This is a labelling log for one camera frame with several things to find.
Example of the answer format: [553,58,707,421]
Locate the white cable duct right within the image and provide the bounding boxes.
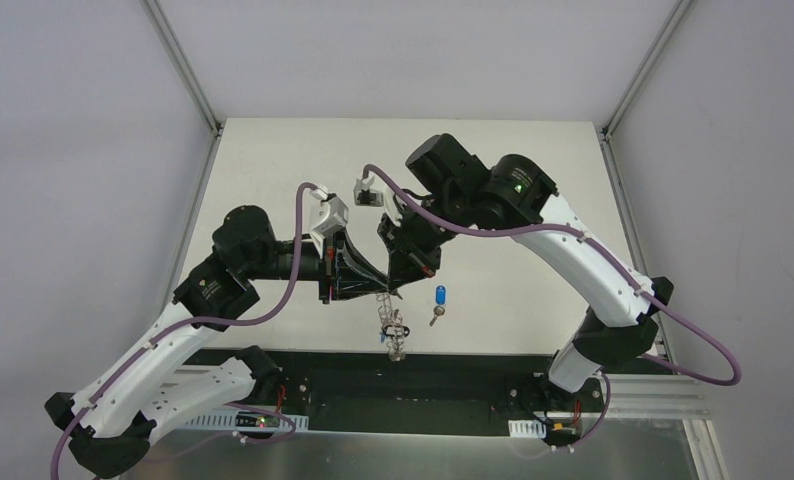
[508,420,547,439]

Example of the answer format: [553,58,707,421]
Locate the white cable duct left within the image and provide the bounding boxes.
[180,409,309,433]

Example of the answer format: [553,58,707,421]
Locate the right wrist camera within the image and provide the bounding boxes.
[353,176,384,207]

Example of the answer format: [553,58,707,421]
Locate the silver key on loose tag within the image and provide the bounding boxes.
[429,305,446,327]

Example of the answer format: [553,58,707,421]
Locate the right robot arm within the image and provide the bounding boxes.
[354,133,673,410]

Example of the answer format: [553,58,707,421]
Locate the blue key tag loose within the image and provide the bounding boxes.
[434,285,447,307]

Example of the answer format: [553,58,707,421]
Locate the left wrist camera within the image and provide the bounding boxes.
[308,188,348,255]

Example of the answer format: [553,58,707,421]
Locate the black key tag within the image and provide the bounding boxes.
[381,324,411,338]

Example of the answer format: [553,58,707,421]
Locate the aluminium frame post left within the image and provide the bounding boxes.
[140,0,223,138]

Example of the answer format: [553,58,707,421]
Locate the white cable duct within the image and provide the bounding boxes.
[508,420,547,439]
[180,409,309,433]

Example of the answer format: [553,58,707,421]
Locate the aluminium frame post right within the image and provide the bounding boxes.
[601,0,697,141]

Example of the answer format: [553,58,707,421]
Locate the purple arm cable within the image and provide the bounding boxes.
[49,182,321,480]
[361,163,743,452]

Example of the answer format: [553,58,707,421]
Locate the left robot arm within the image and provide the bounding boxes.
[45,198,388,479]

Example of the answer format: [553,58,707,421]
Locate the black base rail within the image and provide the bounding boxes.
[171,349,607,437]

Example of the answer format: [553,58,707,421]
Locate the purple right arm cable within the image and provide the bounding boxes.
[361,163,743,452]

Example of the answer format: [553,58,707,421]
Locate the round metal key ring plate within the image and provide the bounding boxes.
[376,293,411,362]

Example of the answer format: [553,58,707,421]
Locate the aluminium rail right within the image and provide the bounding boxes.
[607,374,710,420]

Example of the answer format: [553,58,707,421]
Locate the aluminium frame post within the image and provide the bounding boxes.
[601,0,697,141]
[140,0,223,138]

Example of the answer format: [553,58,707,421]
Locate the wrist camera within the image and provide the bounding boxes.
[353,176,384,207]
[308,188,348,255]

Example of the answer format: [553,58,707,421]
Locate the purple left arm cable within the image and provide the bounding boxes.
[49,182,321,480]

